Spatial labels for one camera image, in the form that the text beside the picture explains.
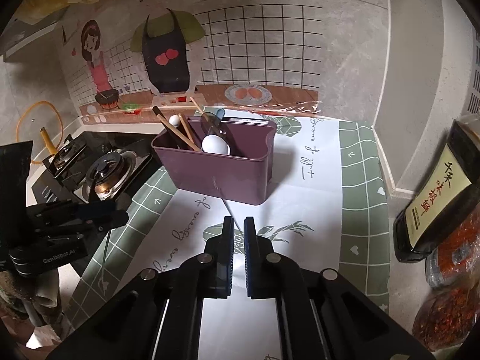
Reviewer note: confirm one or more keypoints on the wooden chopstick in holder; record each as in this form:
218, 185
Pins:
198, 107

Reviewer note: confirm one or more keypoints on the wooden chopstick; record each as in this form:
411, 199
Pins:
187, 128
198, 107

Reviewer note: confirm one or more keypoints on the green checkered table mat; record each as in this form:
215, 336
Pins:
325, 207

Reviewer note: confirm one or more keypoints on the dark soy sauce bottle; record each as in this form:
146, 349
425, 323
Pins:
446, 199

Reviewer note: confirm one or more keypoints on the blue plastic rice spoon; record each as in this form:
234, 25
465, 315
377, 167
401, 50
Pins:
219, 113

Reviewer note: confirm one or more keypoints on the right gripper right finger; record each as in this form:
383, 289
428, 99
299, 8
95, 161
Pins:
253, 259

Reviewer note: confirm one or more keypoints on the chili flakes bag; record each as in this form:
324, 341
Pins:
452, 271

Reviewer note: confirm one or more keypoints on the white knob metal utensil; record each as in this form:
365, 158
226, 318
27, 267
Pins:
175, 120

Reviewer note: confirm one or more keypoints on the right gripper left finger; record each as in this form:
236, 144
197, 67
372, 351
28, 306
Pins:
224, 259

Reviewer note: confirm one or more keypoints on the purple plastic utensil holder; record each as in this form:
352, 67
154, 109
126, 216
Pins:
242, 176

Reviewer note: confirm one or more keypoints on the white ceramic spoon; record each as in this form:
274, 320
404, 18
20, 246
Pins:
214, 144

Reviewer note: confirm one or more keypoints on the wooden rice spoon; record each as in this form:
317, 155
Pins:
174, 130

